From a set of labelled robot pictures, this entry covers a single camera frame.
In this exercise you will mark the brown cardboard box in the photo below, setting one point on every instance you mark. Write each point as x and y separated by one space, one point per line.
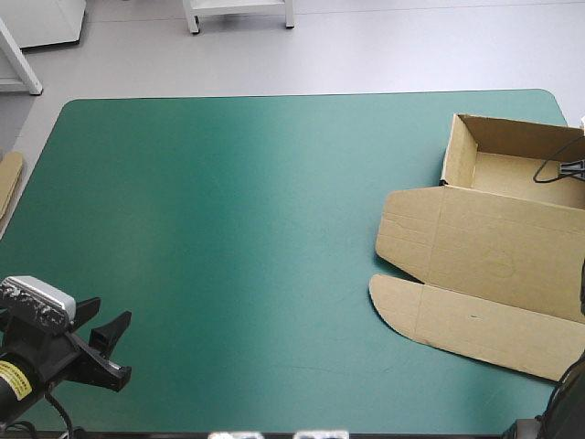
484 256

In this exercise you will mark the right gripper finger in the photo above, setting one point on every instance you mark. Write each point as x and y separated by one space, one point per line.
571 169

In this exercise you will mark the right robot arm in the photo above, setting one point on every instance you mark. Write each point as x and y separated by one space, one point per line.
569 411

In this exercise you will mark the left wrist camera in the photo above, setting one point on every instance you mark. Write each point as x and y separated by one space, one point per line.
36 299

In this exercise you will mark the white metal frame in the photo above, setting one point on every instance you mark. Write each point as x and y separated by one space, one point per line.
20 64

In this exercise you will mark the loose brown cardboard piece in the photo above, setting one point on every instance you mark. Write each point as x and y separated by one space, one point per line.
9 183

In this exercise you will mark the white stand with legs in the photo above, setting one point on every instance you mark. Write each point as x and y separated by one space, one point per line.
237 9

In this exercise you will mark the white cabinet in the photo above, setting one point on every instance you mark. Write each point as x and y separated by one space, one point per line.
50 20

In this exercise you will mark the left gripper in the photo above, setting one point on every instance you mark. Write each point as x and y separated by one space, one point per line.
55 354

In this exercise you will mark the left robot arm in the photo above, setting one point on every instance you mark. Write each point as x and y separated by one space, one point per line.
13 393

